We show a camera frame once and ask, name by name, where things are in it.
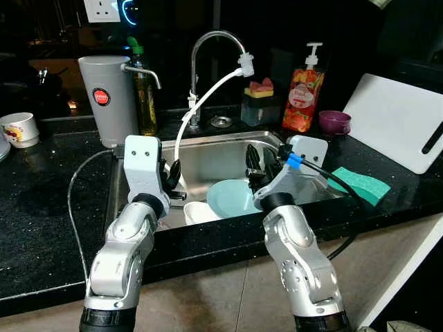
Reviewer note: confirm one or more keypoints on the white tape wrap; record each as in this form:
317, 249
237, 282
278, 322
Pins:
192, 102

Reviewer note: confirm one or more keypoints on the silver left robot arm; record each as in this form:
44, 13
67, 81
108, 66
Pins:
121, 256

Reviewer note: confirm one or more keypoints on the grey water filter canister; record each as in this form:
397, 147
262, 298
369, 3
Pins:
104, 117

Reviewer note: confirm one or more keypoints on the white cabinet panel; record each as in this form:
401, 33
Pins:
408, 265

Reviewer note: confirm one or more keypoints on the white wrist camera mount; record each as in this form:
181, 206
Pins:
142, 162
301, 173

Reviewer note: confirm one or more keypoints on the yellow and pink sponge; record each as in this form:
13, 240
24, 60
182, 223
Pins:
261, 90

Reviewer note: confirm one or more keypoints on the green-capped oil bottle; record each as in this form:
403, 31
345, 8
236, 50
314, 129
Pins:
147, 104

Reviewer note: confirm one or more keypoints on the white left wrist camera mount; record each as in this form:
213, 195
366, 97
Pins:
142, 162

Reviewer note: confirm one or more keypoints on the green sponge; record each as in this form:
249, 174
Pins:
360, 185

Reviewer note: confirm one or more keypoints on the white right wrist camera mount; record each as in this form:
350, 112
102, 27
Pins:
301, 173

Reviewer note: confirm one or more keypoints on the olive green cloth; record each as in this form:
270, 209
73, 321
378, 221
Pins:
405, 327

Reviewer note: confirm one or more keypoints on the white faucet diverter valve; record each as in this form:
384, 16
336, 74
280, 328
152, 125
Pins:
246, 66

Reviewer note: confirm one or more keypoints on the light blue plate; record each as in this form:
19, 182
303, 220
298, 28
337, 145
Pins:
232, 200

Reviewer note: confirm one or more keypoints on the white bowl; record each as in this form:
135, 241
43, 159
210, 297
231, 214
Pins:
197, 213

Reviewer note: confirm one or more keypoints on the round metal sink cap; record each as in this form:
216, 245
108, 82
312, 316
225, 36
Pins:
221, 122

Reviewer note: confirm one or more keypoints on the white printed mug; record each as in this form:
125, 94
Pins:
19, 130

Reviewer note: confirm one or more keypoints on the purple cup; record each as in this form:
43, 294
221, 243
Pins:
333, 123

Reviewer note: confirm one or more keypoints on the dark sponge holder box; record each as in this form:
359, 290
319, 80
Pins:
259, 111

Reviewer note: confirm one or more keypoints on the white wall socket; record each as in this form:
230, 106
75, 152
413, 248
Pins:
102, 10

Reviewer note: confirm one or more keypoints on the stainless steel sink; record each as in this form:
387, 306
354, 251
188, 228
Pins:
214, 159

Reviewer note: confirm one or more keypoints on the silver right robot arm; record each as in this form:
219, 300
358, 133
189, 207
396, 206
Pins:
304, 263

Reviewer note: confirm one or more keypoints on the orange dish soap pump bottle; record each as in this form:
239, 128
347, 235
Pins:
302, 104

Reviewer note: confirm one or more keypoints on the white cutting board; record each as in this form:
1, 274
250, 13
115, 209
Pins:
394, 124

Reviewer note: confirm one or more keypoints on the chrome gooseneck faucet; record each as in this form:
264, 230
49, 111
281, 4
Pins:
194, 83

